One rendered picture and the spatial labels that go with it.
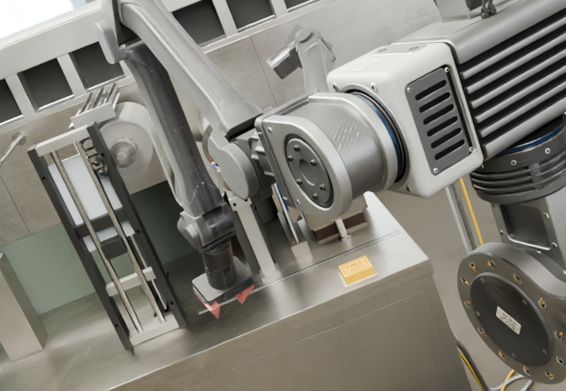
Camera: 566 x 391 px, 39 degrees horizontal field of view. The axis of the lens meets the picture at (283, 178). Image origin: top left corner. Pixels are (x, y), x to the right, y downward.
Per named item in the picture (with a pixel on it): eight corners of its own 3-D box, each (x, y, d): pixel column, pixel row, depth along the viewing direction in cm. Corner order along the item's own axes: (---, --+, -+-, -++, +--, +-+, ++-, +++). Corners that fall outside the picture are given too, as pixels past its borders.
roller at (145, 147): (109, 184, 196) (85, 133, 191) (115, 160, 219) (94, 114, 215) (162, 163, 196) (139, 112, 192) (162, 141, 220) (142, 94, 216)
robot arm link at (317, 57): (359, 145, 138) (323, 99, 133) (332, 163, 139) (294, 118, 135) (339, 56, 175) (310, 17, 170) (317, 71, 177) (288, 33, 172)
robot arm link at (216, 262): (209, 255, 143) (235, 240, 145) (189, 233, 147) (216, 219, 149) (214, 280, 147) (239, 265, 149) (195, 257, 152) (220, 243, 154)
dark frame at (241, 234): (253, 275, 206) (224, 208, 200) (242, 232, 238) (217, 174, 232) (279, 265, 206) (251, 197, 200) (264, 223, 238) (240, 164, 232)
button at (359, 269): (347, 286, 182) (344, 277, 181) (341, 275, 188) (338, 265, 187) (376, 275, 182) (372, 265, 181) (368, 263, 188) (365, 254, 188)
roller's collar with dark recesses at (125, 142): (115, 172, 189) (104, 147, 187) (117, 165, 195) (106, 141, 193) (141, 162, 189) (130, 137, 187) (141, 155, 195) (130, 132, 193)
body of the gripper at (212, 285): (192, 286, 155) (186, 262, 150) (236, 261, 158) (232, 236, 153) (210, 307, 151) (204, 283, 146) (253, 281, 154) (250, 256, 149)
